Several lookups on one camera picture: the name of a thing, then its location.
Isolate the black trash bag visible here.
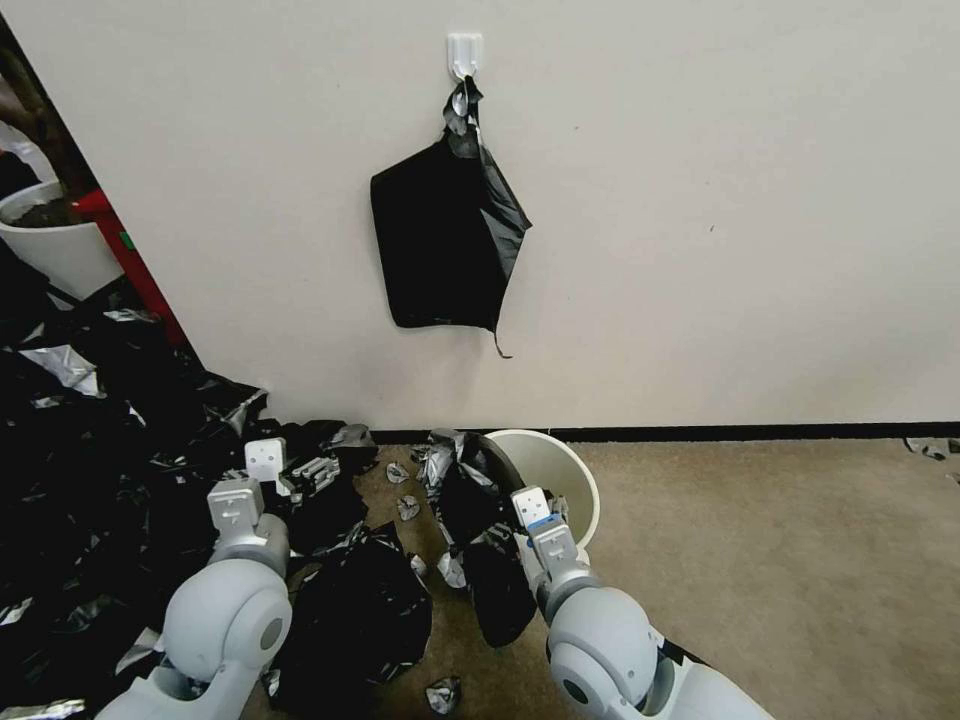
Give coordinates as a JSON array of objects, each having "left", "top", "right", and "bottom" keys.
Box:
[
  {"left": 370, "top": 74, "right": 534, "bottom": 360},
  {"left": 416, "top": 428, "right": 543, "bottom": 649}
]

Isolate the white round trash bin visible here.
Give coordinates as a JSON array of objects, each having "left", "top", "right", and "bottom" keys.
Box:
[{"left": 482, "top": 428, "right": 603, "bottom": 565}]

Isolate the small crumpled black bag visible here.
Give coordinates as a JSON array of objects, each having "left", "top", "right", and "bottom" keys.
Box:
[{"left": 326, "top": 422, "right": 381, "bottom": 474}]

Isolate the large crumpled black bag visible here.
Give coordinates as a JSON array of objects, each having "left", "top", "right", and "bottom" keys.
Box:
[{"left": 268, "top": 520, "right": 436, "bottom": 715}]

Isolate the hanging black trash bag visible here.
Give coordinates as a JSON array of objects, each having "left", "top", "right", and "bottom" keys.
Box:
[{"left": 370, "top": 74, "right": 534, "bottom": 360}]

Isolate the pile of black bags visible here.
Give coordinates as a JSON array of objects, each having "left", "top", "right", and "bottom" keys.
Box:
[{"left": 0, "top": 247, "right": 376, "bottom": 720}]

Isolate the white plant pot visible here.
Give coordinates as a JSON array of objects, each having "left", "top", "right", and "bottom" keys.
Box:
[{"left": 0, "top": 178, "right": 127, "bottom": 303}]

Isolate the brown plant trunk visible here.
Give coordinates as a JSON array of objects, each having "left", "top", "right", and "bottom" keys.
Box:
[{"left": 0, "top": 14, "right": 82, "bottom": 226}]

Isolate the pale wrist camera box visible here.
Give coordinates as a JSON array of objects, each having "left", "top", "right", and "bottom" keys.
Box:
[
  {"left": 245, "top": 439, "right": 294, "bottom": 498},
  {"left": 510, "top": 485, "right": 554, "bottom": 528}
]

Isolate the white wall hook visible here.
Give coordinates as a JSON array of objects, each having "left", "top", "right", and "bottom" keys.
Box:
[{"left": 445, "top": 32, "right": 479, "bottom": 79}]

